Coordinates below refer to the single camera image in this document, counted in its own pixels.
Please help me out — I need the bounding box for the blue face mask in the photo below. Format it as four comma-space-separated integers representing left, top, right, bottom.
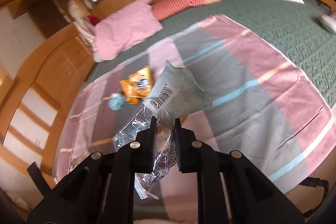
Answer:
108, 93, 126, 111

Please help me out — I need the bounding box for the clear plastic barcode wrapper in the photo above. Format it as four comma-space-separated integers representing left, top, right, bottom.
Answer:
113, 61, 213, 200

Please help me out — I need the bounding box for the orange snack bag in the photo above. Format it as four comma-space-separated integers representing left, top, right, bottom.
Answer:
120, 66, 154, 105

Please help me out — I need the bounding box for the pink grey striped sheet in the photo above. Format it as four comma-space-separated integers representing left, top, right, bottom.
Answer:
55, 15, 335, 192

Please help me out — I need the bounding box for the green patterned mattress cover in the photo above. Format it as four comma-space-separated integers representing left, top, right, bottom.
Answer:
87, 0, 335, 107

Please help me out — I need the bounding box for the pink pillow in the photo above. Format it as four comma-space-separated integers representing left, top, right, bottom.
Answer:
95, 0, 163, 61

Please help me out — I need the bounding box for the white handheld mite vacuum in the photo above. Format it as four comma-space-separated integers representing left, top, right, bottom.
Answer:
319, 12, 336, 35

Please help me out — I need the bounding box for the wooden bunk bed frame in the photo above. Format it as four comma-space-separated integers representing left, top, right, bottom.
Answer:
0, 0, 336, 183

